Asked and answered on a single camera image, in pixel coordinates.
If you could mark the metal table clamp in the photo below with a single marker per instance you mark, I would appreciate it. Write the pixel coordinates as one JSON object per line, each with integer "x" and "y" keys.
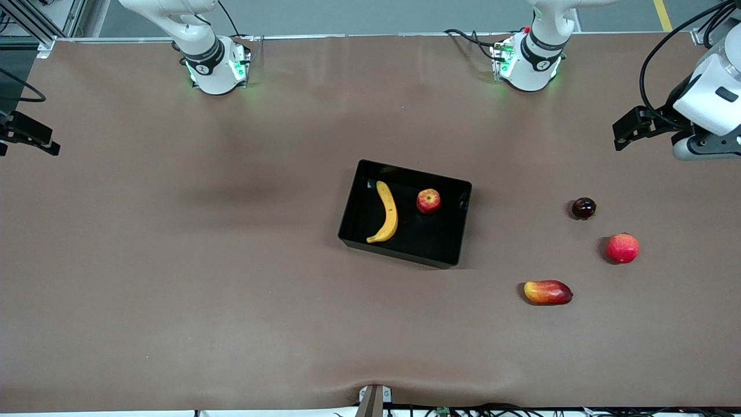
{"x": 373, "y": 402}

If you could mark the brown table mat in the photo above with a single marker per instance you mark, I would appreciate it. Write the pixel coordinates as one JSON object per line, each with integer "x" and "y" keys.
{"x": 173, "y": 231}

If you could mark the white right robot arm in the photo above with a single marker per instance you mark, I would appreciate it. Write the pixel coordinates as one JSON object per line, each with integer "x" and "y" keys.
{"x": 202, "y": 58}

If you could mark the small red yellow apple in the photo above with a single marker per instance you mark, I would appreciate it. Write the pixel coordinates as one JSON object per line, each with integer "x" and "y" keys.
{"x": 428, "y": 201}

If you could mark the round red fruit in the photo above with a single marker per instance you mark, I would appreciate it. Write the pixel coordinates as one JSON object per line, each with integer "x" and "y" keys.
{"x": 623, "y": 248}

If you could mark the dark purple plum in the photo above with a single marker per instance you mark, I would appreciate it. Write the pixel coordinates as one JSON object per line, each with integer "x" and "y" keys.
{"x": 583, "y": 208}

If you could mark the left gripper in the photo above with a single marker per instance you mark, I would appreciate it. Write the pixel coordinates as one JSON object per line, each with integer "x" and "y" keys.
{"x": 661, "y": 121}

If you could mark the black plastic box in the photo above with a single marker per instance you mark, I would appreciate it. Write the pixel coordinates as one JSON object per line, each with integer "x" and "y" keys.
{"x": 428, "y": 237}

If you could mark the aluminium frame post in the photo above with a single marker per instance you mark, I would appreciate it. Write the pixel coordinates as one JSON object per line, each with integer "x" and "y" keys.
{"x": 35, "y": 26}
{"x": 700, "y": 36}

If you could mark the red yellow mango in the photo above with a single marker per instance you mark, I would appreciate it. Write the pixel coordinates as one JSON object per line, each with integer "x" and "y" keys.
{"x": 548, "y": 292}

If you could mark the yellow banana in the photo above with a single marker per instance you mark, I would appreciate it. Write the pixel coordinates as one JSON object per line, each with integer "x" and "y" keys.
{"x": 391, "y": 217}

